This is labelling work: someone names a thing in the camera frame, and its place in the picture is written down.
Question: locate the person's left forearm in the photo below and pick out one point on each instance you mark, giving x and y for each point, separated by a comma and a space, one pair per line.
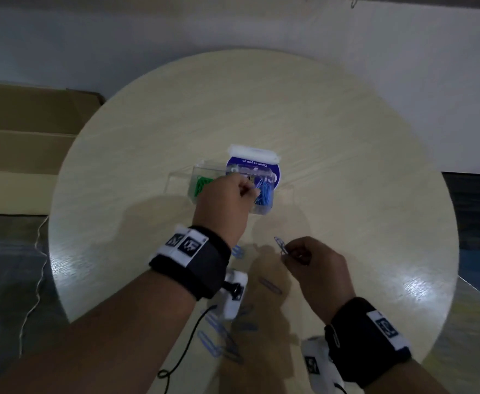
100, 340

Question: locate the silver paper clip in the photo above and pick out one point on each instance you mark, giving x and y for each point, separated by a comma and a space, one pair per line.
335, 335

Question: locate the pile of blue paper clips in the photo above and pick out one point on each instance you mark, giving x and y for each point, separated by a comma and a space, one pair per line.
264, 194

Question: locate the brown cardboard box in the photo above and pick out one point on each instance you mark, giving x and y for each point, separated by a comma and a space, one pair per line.
22, 151

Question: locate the blue paper clip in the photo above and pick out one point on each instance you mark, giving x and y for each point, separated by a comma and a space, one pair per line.
280, 244

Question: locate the person's left fingers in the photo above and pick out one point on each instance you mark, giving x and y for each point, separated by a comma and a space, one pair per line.
246, 186

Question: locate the group of loose blue clips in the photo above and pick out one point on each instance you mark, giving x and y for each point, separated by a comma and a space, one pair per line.
210, 344

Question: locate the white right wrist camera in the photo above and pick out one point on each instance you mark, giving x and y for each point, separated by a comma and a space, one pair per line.
318, 365

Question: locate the black wrist band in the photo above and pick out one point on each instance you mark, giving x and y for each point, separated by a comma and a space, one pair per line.
363, 344
201, 264

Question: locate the dark blue mat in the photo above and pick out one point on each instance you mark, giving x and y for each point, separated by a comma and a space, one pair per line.
476, 225

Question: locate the black left wrist band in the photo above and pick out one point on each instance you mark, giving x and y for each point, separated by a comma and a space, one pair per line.
201, 264

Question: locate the person's right fingers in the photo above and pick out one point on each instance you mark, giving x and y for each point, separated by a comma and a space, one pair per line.
297, 252

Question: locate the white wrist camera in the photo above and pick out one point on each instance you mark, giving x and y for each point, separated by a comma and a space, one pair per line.
234, 299
318, 365

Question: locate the person's right hand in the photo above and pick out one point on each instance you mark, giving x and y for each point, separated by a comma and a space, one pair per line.
322, 274

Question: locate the white lid with blue label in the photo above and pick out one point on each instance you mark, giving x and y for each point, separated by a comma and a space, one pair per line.
252, 157

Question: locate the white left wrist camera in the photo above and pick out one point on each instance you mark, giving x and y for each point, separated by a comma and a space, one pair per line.
234, 299

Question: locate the pile of green paper clips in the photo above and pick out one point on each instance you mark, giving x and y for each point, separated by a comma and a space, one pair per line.
201, 185

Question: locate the person's left hand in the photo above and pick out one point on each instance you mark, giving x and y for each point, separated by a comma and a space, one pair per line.
219, 205

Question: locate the person's right forearm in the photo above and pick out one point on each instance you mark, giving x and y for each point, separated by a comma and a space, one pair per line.
404, 377

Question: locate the black right wrist band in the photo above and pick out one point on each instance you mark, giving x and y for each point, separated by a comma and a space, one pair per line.
363, 344

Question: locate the clear plastic compartment box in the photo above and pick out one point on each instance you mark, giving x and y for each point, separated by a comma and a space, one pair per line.
266, 207

